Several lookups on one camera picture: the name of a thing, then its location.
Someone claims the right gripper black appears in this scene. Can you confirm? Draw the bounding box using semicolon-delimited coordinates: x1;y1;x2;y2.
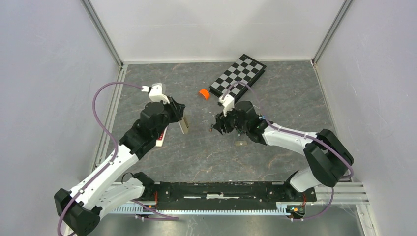
213;104;249;135

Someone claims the white beige remote control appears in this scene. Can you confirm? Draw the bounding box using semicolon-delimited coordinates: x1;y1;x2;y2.
178;115;189;135

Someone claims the beige battery cover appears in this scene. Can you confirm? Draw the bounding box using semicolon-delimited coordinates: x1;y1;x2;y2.
235;141;247;146

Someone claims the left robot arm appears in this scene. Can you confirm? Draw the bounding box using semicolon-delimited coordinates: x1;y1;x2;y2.
54;97;186;236

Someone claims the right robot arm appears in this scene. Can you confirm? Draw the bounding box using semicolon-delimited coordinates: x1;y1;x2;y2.
213;96;354;201

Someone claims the red white remote control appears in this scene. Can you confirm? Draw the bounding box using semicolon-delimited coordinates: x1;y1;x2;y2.
155;127;168;147

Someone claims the orange tape roll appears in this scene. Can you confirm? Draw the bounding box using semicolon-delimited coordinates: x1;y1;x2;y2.
198;88;210;100

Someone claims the folded black chessboard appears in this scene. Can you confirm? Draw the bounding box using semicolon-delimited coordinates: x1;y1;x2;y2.
209;54;267;102

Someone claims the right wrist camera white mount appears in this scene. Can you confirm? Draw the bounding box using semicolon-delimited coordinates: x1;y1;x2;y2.
218;94;235;117

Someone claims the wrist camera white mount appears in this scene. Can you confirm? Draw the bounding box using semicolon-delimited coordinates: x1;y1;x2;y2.
218;94;235;117
141;83;170;104

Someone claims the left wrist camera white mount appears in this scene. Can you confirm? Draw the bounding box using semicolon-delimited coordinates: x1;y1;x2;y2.
141;83;170;104

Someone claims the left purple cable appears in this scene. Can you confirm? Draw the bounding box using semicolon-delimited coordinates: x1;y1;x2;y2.
57;81;144;236

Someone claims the purple cable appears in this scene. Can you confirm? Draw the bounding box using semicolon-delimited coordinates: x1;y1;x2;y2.
57;81;144;236
221;80;355;221

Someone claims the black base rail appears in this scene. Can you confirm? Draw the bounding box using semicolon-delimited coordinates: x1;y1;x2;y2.
139;181;317;210

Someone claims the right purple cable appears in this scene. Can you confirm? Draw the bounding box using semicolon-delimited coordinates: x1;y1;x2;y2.
221;80;355;221

